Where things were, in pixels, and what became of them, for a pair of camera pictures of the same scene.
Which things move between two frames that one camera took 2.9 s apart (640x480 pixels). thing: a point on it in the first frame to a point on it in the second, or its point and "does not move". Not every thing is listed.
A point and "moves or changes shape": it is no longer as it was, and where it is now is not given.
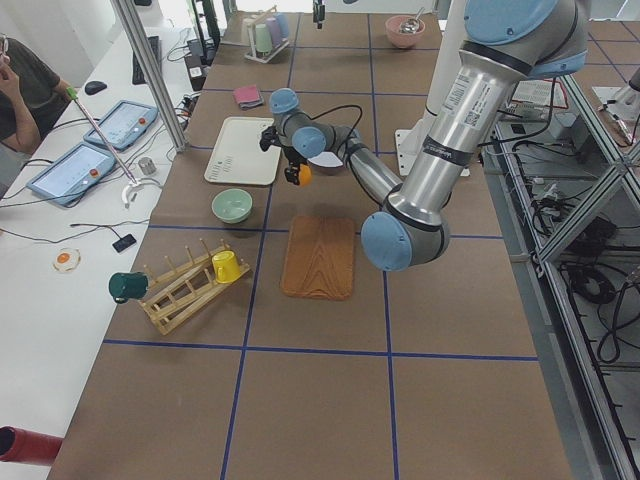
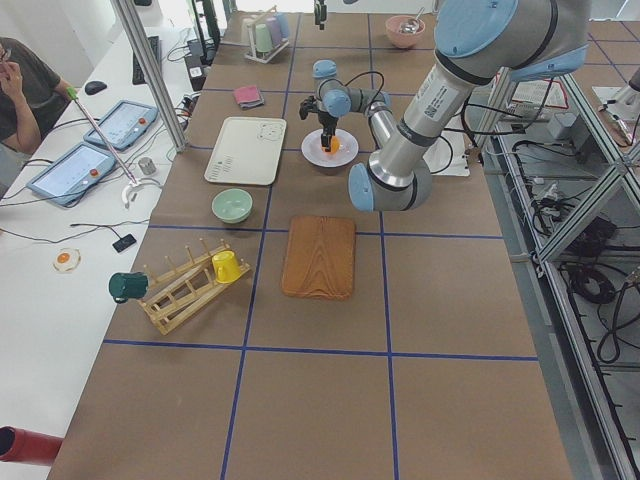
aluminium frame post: x=164 y=108 does not move
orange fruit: x=305 y=174 moves or changes shape
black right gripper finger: x=318 y=13 does not move
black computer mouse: x=94 y=86 does not move
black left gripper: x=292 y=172 to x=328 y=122
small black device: x=124 y=243 does not move
